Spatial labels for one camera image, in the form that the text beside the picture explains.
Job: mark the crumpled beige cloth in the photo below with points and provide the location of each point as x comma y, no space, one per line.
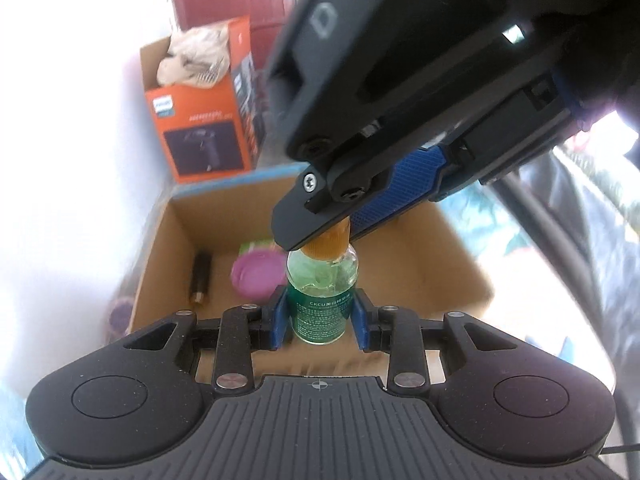
190,55

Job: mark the orange product box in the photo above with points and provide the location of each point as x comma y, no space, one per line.
200,115

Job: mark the brown cardboard box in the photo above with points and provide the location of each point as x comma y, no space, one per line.
425,270

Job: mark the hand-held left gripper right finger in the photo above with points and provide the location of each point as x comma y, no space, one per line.
360,325

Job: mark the green lip balm tube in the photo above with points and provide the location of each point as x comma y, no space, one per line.
250,247

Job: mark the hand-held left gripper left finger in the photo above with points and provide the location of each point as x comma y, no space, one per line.
281,320

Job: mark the purple plastic lid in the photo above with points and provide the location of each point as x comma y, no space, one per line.
257,275

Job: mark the green dropper bottle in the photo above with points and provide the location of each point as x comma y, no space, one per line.
320,310

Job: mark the black cylindrical tube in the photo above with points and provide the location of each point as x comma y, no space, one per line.
201,275

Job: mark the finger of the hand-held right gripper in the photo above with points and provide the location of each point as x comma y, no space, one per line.
400,180
320,200

